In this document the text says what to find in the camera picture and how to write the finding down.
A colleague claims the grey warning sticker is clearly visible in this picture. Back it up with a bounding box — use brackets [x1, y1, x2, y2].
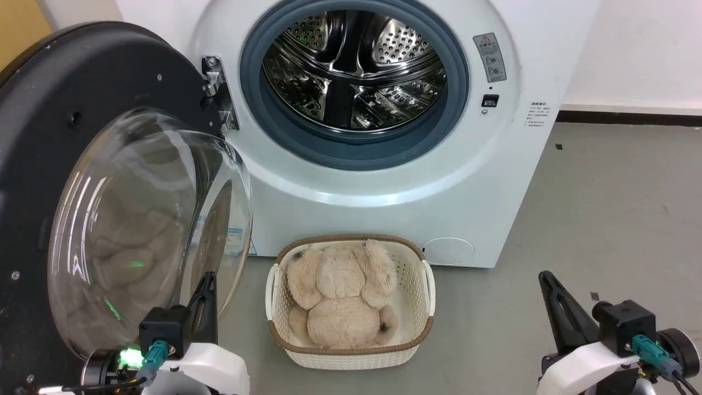
[473, 32, 507, 84]

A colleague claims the yellow wooden panel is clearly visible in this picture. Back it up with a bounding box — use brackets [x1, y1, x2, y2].
[0, 0, 53, 72]

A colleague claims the black wall baseboard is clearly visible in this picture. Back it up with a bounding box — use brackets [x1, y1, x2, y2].
[556, 110, 702, 128]

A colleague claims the beige plush toy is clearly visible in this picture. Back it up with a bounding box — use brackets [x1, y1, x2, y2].
[286, 239, 400, 350]

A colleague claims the teal camera cable plug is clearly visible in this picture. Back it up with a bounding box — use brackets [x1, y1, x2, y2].
[136, 340, 169, 385]
[631, 335, 674, 376]

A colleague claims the white laundry basket brown rim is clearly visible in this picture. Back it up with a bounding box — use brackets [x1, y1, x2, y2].
[265, 235, 437, 370]

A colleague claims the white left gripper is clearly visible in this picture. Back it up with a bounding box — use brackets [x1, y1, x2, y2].
[141, 271, 251, 395]

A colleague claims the white front-load washing machine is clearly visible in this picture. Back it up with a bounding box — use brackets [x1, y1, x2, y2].
[114, 0, 602, 269]

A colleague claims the stainless steel washer drum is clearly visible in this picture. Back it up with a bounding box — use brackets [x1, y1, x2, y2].
[262, 9, 448, 133]

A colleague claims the blue white energy label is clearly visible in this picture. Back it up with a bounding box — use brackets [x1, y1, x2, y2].
[224, 228, 257, 257]

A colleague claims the small text label sticker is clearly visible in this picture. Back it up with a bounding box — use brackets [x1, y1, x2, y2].
[525, 101, 549, 128]

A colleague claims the teal left camera cable plug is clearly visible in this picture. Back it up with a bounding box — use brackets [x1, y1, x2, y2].
[136, 340, 169, 385]

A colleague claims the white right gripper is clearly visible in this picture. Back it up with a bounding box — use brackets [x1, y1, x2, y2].
[536, 270, 641, 395]

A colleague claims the metal door hinge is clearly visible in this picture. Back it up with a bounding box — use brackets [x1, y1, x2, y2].
[201, 55, 240, 133]

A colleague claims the clear glass door bowl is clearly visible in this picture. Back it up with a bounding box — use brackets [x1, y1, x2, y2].
[47, 107, 254, 360]

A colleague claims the teal right camera cable plug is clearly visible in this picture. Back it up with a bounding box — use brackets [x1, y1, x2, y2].
[631, 335, 674, 376]

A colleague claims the black round washer door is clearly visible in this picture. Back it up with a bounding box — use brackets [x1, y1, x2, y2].
[0, 21, 227, 395]

